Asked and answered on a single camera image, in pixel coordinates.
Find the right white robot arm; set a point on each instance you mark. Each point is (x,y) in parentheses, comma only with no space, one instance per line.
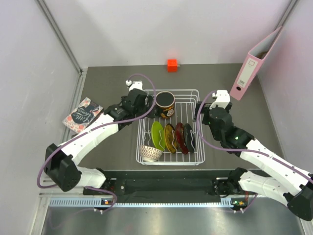
(285,183)

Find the yellow brown plate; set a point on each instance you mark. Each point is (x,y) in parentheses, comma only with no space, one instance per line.
(169,135)

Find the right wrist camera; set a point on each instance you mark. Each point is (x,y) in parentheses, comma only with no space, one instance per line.
(221,99)

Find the floral cover book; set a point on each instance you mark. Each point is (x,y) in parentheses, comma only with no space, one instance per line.
(82,116)

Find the red floral plate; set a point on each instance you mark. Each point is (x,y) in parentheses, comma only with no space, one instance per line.
(180,138)

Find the green plate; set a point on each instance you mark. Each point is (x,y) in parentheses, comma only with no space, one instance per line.
(157,134)

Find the patterned ceramic bowl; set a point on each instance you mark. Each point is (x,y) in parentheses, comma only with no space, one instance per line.
(149,154)

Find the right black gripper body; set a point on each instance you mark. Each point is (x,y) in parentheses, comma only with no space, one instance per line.
(206,109)

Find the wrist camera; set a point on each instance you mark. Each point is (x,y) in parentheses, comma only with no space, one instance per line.
(221,99)
(134,85)

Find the white wire dish rack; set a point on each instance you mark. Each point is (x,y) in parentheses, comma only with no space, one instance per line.
(185,104)

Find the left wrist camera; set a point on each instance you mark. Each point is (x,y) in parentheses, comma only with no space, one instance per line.
(134,85)

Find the white cable duct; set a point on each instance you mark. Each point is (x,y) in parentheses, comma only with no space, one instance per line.
(86,202)

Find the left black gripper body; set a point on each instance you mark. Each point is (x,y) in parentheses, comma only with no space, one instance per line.
(144,109)

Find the pink ring binder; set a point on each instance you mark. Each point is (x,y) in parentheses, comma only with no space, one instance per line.
(252,64)

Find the black floral mug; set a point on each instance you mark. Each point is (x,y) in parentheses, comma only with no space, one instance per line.
(165,104)

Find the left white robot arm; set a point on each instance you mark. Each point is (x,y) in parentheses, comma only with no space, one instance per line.
(62,162)

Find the black plate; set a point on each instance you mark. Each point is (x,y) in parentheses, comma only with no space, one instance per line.
(189,138)

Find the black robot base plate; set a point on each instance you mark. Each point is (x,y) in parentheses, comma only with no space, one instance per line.
(170,185)

